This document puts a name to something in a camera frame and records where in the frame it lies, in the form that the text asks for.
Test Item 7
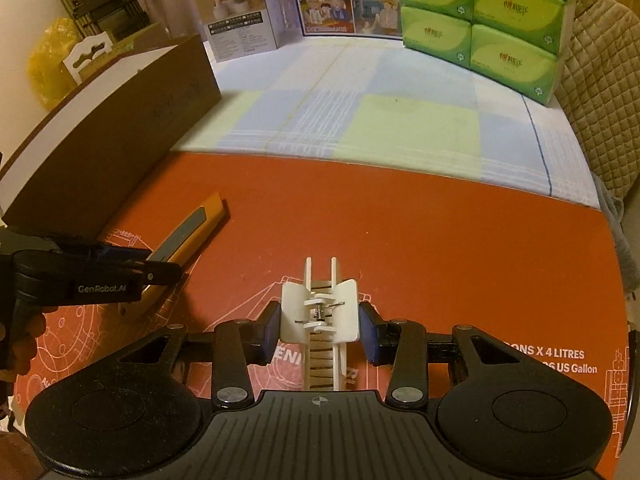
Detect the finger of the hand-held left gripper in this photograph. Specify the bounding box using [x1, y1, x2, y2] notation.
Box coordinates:
[50, 241, 151, 262]
[120, 261, 184, 286]

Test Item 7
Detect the beige quilted chair cover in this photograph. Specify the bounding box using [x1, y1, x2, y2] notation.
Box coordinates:
[550, 0, 640, 206]

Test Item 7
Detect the bundle of green tissue packets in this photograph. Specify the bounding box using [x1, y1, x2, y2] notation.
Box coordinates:
[395, 0, 571, 108]

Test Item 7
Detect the person's left hand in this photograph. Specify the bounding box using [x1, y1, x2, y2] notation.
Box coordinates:
[5, 312, 52, 377]

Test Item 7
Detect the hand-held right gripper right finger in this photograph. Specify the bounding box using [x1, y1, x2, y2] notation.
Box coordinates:
[359, 302, 526, 406]

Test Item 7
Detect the white hang tag card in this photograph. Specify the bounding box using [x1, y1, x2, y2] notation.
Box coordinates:
[62, 35, 112, 86]

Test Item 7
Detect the small white product box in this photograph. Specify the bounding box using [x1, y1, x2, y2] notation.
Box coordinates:
[192, 0, 286, 63]

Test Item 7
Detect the grey cloth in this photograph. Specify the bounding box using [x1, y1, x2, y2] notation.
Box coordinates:
[597, 185, 640, 301]

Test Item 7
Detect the white plastic clip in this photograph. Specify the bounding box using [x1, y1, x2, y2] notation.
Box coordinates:
[280, 256, 361, 392]

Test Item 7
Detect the brown cardboard box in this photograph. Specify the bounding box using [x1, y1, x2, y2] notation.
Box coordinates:
[0, 32, 223, 241]

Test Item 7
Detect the yellow plastic bag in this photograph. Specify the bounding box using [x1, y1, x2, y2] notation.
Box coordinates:
[25, 17, 83, 111]

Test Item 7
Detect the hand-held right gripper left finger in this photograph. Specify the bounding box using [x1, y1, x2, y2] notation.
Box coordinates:
[117, 302, 283, 409]

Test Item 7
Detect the pastel checked tablecloth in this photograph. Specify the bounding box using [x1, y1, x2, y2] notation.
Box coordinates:
[170, 35, 601, 208]

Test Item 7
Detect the red printed cardboard mat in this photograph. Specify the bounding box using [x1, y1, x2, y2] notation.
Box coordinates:
[10, 150, 633, 461]

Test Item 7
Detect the orange grey utility knife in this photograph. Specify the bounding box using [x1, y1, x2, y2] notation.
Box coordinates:
[122, 191, 231, 321]

